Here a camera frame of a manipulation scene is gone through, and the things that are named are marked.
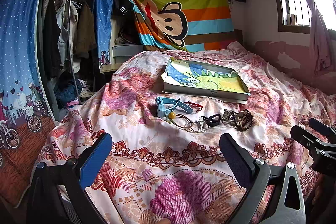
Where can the pink window curtain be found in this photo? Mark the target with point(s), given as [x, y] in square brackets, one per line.
[319, 40]

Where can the grey box with dinosaur drawing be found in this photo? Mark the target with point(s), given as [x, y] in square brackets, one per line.
[204, 80]

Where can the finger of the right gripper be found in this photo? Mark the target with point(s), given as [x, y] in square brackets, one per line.
[308, 140]
[321, 128]

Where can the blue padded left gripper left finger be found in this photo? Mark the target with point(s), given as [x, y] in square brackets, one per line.
[82, 172]

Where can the grey bedside drawer unit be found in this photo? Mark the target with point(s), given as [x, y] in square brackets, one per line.
[122, 53]

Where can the hanging clothes in wardrobe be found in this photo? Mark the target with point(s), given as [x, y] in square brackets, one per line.
[67, 51]

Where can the striped monkey blanket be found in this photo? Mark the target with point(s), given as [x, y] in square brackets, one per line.
[188, 25]

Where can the black hair claw clip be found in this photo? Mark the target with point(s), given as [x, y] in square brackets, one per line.
[213, 120]

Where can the blue curtain panel right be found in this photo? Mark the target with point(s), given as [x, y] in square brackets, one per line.
[102, 10]

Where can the floral pink bed quilt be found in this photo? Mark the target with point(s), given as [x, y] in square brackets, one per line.
[158, 169]

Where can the blue dotted wardrobe curtain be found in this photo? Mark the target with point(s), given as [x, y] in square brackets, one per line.
[25, 117]

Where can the blue wrist watch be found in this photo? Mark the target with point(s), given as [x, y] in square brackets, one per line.
[165, 106]

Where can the silver hair clips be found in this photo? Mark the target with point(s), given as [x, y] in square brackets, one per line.
[202, 126]

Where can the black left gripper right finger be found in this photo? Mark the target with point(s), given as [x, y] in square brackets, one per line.
[249, 174]

